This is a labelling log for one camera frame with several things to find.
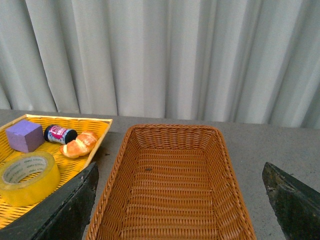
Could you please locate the toy croissant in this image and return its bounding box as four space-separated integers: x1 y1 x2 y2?
59 130 99 159

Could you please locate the purple foam cube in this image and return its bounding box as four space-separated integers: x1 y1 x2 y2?
5 119 45 153

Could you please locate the brown wicker basket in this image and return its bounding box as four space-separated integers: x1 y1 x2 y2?
86 124 256 240

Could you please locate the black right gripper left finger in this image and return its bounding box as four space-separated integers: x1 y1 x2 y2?
0 162 99 240

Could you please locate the small dark labelled jar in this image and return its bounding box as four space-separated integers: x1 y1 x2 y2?
44 125 78 145

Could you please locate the grey curtain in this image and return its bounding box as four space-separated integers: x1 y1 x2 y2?
0 0 320 129

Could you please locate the yellow packing tape roll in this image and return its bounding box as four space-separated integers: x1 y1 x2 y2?
0 151 61 207

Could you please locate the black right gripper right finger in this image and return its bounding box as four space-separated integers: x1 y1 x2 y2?
262 162 320 240

